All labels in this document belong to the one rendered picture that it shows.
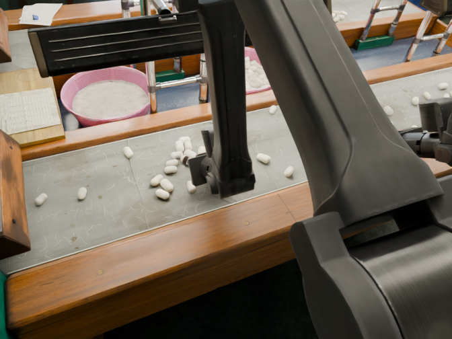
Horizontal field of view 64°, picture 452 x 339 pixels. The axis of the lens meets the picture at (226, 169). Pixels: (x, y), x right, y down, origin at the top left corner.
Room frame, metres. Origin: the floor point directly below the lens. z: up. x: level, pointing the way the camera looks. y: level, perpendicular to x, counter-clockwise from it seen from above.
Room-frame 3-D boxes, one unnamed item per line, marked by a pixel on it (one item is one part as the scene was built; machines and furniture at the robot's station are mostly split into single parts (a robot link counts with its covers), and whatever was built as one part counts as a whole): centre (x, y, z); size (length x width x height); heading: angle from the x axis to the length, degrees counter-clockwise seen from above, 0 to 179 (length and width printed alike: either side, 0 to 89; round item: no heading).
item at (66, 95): (0.86, 0.37, 0.72); 0.27 x 0.27 x 0.10
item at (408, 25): (1.29, -0.08, 0.71); 1.81 x 0.05 x 0.11; 119
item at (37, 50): (0.69, 0.09, 1.08); 0.62 x 0.08 x 0.07; 119
